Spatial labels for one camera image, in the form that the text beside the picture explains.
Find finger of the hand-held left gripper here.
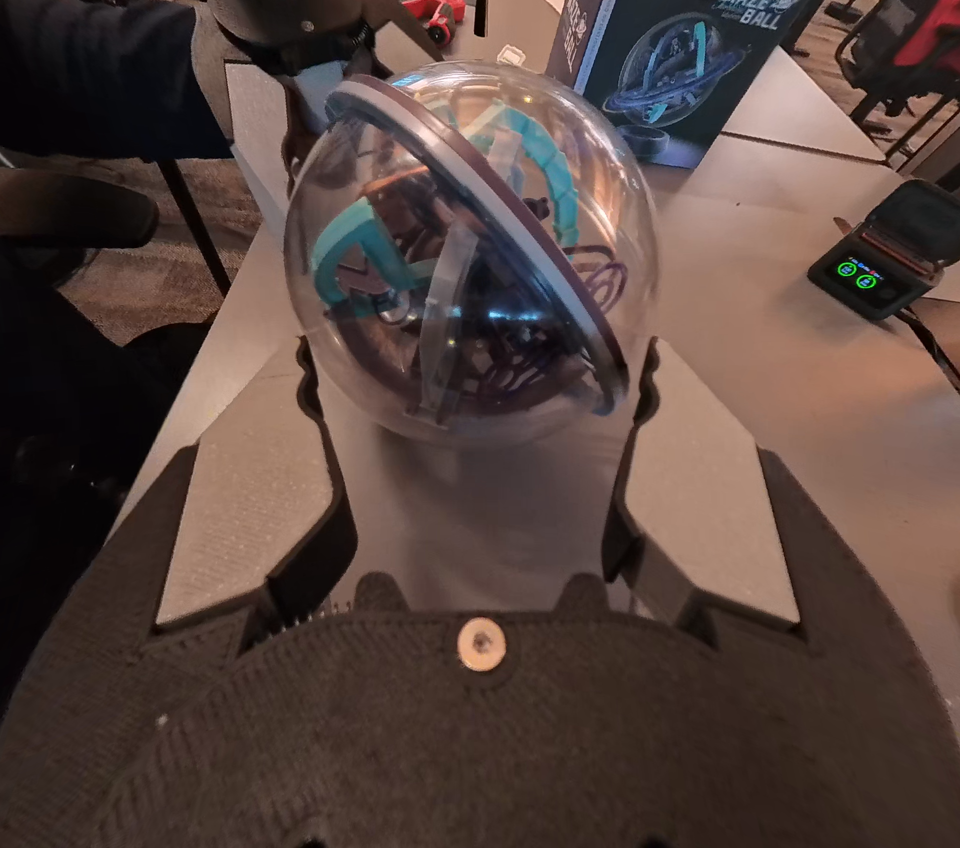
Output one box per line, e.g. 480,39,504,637
223,59,301,204
288,62,354,129

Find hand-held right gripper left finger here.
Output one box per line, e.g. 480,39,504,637
152,336,357,633

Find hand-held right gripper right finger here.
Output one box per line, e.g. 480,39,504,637
602,336,802,635

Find clear plastic maze ball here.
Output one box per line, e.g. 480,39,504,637
283,60,663,450

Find person's left forearm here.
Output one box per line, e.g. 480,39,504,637
0,0,234,162

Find dark maze ball box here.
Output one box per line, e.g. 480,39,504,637
546,0,817,170

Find red toy tool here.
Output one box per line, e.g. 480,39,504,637
393,0,468,48

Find person's dark clothing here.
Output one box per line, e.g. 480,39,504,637
0,248,211,676

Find black device with green display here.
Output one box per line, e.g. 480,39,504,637
806,179,954,322

